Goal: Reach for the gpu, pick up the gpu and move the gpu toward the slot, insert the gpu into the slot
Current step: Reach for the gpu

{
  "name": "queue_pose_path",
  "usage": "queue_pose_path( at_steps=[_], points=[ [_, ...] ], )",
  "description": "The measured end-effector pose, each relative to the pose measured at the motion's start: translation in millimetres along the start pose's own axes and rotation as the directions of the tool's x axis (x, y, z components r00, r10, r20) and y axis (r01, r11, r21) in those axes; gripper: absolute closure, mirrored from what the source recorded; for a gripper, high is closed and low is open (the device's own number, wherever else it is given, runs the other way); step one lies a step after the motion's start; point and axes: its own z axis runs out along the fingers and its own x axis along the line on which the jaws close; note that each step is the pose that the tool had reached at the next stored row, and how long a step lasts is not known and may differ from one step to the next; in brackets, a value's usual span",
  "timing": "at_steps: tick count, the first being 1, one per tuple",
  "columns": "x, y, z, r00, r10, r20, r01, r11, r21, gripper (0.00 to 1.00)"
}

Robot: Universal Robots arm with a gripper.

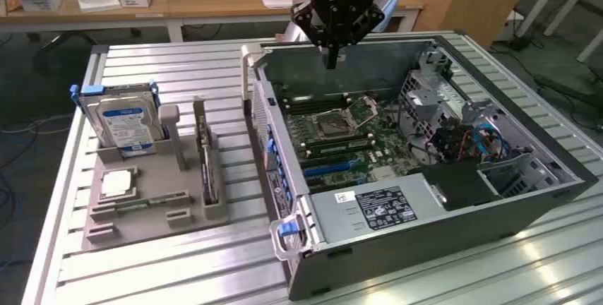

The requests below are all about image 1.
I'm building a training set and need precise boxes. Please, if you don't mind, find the black chair base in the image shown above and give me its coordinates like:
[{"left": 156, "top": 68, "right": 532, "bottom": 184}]
[
  {"left": 31, "top": 30, "right": 96, "bottom": 70},
  {"left": 531, "top": 71, "right": 603, "bottom": 109}
]

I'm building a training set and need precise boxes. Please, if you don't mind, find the graphics card with metal bracket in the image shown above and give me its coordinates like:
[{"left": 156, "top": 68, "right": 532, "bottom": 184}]
[{"left": 191, "top": 95, "right": 223, "bottom": 205}]

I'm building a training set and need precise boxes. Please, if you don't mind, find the metal socket cover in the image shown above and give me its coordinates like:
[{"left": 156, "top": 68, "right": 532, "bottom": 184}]
[{"left": 344, "top": 95, "right": 383, "bottom": 126}]

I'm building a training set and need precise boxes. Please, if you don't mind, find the installed green RAM stick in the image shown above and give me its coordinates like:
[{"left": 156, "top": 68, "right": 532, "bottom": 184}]
[{"left": 307, "top": 138, "right": 372, "bottom": 151}]

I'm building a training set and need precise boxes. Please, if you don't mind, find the green motherboard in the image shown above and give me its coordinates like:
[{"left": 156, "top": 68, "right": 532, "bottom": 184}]
[{"left": 276, "top": 82, "right": 416, "bottom": 193}]

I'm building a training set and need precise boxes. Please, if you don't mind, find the grey parts rack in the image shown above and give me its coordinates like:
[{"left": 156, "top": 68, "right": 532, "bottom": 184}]
[{"left": 80, "top": 104, "right": 231, "bottom": 251}]

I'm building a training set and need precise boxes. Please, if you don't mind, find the silver drive cage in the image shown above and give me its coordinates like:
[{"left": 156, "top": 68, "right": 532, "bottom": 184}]
[{"left": 399, "top": 45, "right": 474, "bottom": 140}]

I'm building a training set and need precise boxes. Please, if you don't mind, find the open black PC case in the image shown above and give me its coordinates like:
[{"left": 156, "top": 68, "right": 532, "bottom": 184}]
[{"left": 239, "top": 32, "right": 602, "bottom": 302}]

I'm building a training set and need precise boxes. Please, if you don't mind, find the blue expansion slot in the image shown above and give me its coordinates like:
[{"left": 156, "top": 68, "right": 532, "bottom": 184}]
[{"left": 300, "top": 160, "right": 356, "bottom": 177}]

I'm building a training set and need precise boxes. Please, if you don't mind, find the silver CPU chip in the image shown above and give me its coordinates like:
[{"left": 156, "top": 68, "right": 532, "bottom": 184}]
[{"left": 100, "top": 169, "right": 135, "bottom": 198}]

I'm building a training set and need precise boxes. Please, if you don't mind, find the grey disk bay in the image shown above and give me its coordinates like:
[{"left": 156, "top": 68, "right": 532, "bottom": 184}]
[{"left": 476, "top": 151, "right": 564, "bottom": 198}]

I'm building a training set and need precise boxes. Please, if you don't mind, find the blue wire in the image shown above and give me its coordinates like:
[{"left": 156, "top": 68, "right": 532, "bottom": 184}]
[{"left": 472, "top": 122, "right": 511, "bottom": 161}]

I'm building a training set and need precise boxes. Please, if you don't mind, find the hard disk in blue caddy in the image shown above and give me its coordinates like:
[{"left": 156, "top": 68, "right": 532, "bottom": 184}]
[{"left": 69, "top": 79, "right": 162, "bottom": 157}]

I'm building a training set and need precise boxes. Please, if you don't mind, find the wooden desk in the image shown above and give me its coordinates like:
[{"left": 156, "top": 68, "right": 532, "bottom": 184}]
[{"left": 0, "top": 0, "right": 426, "bottom": 35}]

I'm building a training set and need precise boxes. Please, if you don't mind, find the white table frame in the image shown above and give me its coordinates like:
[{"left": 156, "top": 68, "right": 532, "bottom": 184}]
[{"left": 515, "top": 0, "right": 603, "bottom": 63}]

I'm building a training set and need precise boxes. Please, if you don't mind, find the CPU socket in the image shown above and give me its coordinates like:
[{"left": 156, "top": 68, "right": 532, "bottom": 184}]
[{"left": 312, "top": 110, "right": 355, "bottom": 137}]

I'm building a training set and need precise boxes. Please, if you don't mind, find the green loose RAM stick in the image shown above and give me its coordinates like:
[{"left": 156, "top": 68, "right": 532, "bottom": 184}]
[{"left": 113, "top": 193, "right": 188, "bottom": 213}]

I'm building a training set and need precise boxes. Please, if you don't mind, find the red wire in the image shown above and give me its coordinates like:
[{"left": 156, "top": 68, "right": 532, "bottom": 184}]
[{"left": 462, "top": 128, "right": 474, "bottom": 160}]

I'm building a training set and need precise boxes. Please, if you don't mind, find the grey power supply unit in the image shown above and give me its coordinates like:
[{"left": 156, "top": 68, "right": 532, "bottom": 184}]
[{"left": 307, "top": 172, "right": 447, "bottom": 245}]

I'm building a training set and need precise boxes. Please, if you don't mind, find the white floor cable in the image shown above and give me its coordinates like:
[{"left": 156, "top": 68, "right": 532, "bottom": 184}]
[{"left": 0, "top": 113, "right": 72, "bottom": 136}]

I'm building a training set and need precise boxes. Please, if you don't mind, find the white floor device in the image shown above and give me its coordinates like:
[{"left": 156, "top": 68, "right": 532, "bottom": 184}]
[{"left": 498, "top": 11, "right": 528, "bottom": 43}]

